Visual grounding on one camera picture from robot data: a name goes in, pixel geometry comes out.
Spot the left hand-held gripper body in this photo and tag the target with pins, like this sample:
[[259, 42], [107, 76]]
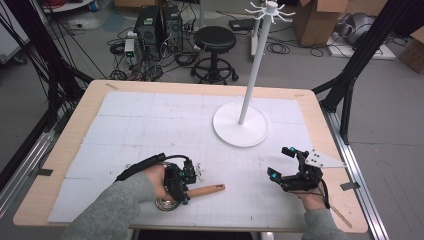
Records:
[[176, 176]]

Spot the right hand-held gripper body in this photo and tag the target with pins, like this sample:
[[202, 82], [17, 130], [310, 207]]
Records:
[[306, 173]]

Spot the person's left hand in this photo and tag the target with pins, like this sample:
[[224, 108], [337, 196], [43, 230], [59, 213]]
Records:
[[156, 181]]

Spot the person's right hand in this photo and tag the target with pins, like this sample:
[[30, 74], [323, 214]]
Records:
[[311, 200]]

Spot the white grid mat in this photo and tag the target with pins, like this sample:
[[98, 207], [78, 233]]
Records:
[[186, 133]]

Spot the black tape piece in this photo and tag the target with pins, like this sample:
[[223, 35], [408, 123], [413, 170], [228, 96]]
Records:
[[45, 172], [350, 186]]

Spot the tan tape strip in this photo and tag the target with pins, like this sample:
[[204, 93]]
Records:
[[341, 216]]

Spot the white hook rack stand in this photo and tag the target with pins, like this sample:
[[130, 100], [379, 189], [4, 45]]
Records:
[[240, 125]]

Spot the white floor board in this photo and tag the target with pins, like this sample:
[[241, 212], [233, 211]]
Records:
[[363, 51]]

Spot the tall brown cardboard box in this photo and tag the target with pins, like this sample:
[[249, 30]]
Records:
[[313, 23]]

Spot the black round stool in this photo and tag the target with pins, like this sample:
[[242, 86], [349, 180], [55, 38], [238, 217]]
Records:
[[215, 38]]

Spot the flat black box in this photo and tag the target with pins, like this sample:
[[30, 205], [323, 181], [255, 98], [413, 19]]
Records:
[[241, 24]]

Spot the small white box green light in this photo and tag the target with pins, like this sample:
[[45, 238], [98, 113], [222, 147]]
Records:
[[129, 48]]

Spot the grey rounded device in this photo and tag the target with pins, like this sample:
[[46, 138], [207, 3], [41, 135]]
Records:
[[358, 28]]

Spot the large black computer tower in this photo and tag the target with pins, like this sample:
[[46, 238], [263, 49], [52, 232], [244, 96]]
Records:
[[148, 31]]

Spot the slim black computer tower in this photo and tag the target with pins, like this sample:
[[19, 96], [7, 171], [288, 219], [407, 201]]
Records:
[[173, 28]]

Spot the low brown cardboard box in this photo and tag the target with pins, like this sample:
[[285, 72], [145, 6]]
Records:
[[413, 53]]

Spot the aluminium rail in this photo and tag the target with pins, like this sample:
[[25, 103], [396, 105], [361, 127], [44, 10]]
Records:
[[23, 173], [360, 180]]

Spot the black metal frame post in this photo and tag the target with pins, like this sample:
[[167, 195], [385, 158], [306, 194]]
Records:
[[360, 56], [50, 60]]

